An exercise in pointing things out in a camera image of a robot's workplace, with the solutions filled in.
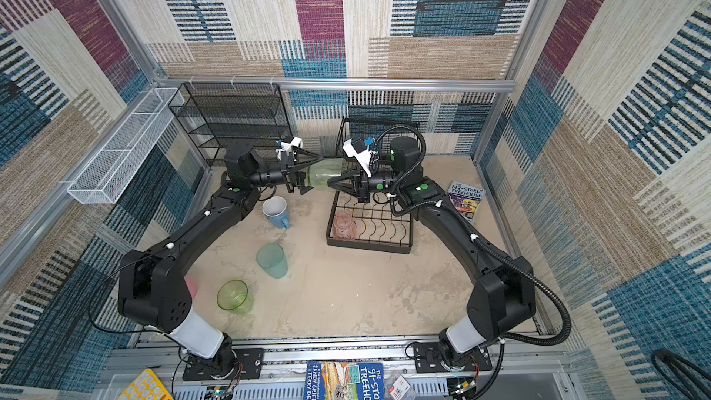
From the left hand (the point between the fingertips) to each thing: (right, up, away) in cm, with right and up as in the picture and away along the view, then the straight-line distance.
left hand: (324, 170), depth 69 cm
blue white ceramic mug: (-21, -11, +29) cm, 37 cm away
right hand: (+3, -4, 0) cm, 5 cm away
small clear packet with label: (+18, -53, -1) cm, 56 cm away
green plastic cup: (-28, -36, +14) cm, 48 cm away
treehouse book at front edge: (+5, -52, 0) cm, 52 cm away
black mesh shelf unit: (-44, +23, +38) cm, 63 cm away
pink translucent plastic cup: (+4, -18, +27) cm, 33 cm away
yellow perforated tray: (-44, -54, +1) cm, 70 cm away
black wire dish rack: (+16, -17, +30) cm, 38 cm away
